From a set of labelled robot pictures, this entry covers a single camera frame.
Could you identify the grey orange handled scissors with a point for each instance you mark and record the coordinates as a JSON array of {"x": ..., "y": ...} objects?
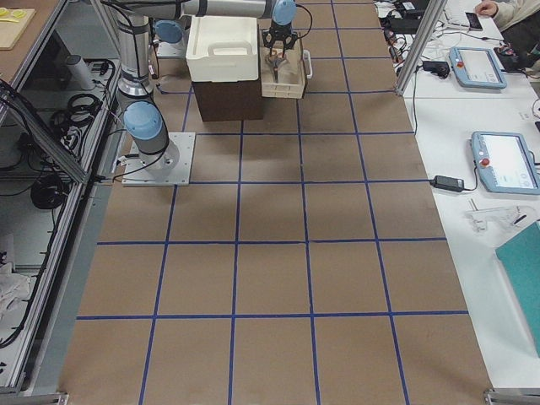
[{"x": 275, "y": 58}]

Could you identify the aluminium frame post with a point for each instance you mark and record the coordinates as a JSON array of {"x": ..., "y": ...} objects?
[{"x": 425, "y": 30}]

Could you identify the clear acrylic part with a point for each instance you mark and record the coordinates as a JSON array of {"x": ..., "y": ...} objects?
[{"x": 508, "y": 218}]

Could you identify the wooden drawer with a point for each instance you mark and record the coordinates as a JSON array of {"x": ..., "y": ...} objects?
[{"x": 292, "y": 82}]

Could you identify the black power adapter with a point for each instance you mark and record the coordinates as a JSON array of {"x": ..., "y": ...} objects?
[{"x": 447, "y": 183}]

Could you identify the teal box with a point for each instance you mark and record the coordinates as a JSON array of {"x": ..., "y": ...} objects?
[{"x": 520, "y": 258}]

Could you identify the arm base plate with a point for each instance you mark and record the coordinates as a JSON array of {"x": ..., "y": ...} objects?
[{"x": 172, "y": 167}]

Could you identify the lower teach pendant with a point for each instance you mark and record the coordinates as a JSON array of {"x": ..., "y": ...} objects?
[{"x": 504, "y": 163}]

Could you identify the aluminium table frame rail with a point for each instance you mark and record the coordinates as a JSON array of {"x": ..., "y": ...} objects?
[{"x": 25, "y": 114}]

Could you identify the white drawer handle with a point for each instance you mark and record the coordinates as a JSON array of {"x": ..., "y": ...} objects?
[{"x": 306, "y": 59}]

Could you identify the teach pendant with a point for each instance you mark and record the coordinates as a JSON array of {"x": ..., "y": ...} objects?
[
  {"x": 504, "y": 163},
  {"x": 476, "y": 68}
]

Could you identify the upper teach pendant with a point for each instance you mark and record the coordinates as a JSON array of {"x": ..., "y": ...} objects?
[{"x": 476, "y": 68}]

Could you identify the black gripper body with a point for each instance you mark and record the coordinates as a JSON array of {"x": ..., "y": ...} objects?
[{"x": 278, "y": 32}]

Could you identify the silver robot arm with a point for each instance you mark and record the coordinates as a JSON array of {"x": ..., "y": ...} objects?
[{"x": 142, "y": 119}]

